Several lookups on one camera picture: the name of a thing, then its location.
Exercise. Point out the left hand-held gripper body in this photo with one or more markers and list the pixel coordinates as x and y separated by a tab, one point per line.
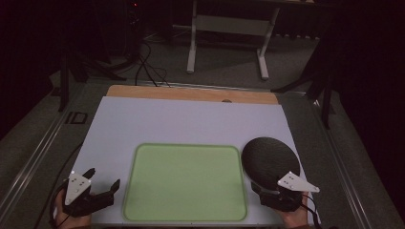
76	187

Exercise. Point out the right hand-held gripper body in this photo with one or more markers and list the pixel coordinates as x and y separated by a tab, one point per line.
297	183

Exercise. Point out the black round plate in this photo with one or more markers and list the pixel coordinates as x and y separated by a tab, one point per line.
270	160

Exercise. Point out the person's left hand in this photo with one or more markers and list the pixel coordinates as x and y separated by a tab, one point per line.
65	218

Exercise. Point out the person's right hand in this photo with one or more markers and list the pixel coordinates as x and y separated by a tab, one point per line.
296	218

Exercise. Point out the black floor socket plate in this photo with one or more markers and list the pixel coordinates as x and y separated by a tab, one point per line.
76	117

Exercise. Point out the green rectangular tray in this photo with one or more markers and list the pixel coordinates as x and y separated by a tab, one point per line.
184	183

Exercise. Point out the white table cover sheet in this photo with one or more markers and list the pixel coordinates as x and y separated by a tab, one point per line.
178	120

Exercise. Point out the black stand legs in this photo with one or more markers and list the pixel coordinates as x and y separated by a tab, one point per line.
318	82
79	68

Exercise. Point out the metal floor rail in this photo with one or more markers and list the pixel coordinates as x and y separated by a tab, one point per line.
340	165
35	159

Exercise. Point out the white metal table frame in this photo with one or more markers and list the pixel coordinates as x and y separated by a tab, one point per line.
230	28

